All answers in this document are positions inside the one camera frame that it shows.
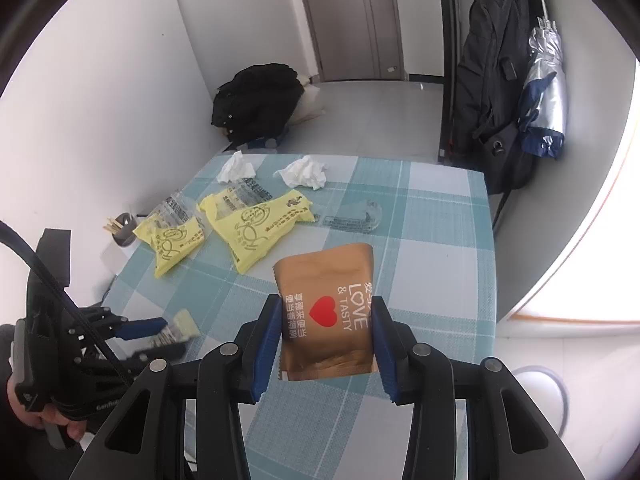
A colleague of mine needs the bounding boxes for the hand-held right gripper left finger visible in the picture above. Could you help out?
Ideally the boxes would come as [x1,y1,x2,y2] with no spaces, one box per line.
[70,294,283,480]

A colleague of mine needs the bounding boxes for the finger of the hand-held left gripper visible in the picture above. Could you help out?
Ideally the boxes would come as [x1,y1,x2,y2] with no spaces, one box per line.
[115,316,169,340]
[127,342,189,364]

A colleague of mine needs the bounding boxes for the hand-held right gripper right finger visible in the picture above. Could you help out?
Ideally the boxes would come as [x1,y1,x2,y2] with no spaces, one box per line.
[370,296,583,480]

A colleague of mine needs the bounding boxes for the small pale yellow packet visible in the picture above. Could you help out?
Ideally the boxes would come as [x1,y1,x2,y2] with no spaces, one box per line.
[151,308,201,349]

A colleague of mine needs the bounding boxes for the brown snack packet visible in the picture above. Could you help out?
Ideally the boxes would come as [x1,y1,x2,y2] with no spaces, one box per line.
[272,242,377,382]

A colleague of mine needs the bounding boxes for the yellow and clear bread wrapper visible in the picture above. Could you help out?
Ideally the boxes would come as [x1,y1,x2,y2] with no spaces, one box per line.
[132,189,207,279]
[199,187,317,274]

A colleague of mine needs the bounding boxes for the person's left forearm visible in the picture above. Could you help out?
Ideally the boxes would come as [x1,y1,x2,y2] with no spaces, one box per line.
[0,324,15,386]

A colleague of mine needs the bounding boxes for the person's left hand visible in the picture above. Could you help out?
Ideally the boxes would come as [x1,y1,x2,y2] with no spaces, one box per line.
[7,375,89,443]

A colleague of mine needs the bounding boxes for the grey cup with toothpicks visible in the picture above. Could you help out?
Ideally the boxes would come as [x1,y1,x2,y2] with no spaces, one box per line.
[102,212,139,249]

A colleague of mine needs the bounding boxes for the blue checkered tablecloth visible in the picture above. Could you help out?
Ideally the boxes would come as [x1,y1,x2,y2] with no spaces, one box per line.
[106,152,497,480]

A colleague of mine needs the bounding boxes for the clear plastic wrapper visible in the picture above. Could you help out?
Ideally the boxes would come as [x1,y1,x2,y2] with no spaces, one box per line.
[319,199,384,234]

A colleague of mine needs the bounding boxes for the crumpled white tissue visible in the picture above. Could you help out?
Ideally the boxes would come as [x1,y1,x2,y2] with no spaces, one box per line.
[273,155,329,191]
[217,152,256,184]

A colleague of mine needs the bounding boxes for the blue and white floor item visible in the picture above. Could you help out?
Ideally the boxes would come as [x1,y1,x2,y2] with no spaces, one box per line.
[238,134,282,152]

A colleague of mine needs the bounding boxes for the black jacket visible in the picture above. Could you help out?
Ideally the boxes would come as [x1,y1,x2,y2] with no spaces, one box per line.
[210,63,306,144]

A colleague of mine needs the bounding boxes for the white bag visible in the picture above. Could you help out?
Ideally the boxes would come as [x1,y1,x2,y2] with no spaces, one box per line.
[294,74,324,124]

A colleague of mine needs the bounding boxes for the white wardrobe with gold trim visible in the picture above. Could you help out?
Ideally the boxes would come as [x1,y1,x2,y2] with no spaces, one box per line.
[492,35,640,341]

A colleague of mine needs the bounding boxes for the black backpack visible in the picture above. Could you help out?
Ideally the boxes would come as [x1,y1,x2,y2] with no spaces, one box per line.
[451,0,540,228]

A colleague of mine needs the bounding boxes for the silver and blue umbrella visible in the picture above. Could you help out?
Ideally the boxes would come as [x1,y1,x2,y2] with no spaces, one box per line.
[516,0,569,159]

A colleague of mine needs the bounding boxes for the grey door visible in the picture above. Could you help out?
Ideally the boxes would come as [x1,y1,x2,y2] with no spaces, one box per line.
[294,0,404,84]

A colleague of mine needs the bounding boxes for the black cable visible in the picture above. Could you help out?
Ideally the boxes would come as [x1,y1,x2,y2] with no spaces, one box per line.
[0,221,133,388]

